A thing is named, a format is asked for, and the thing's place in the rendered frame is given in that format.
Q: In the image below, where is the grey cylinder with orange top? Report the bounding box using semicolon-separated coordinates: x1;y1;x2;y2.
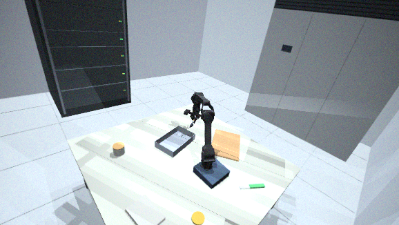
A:
113;142;126;157

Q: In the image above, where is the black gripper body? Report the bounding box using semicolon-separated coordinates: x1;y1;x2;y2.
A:
184;107;203;120

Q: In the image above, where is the light wooden board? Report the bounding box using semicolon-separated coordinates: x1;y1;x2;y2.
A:
212;129;240;162

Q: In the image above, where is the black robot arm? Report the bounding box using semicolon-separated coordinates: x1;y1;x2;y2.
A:
191;92;215;171

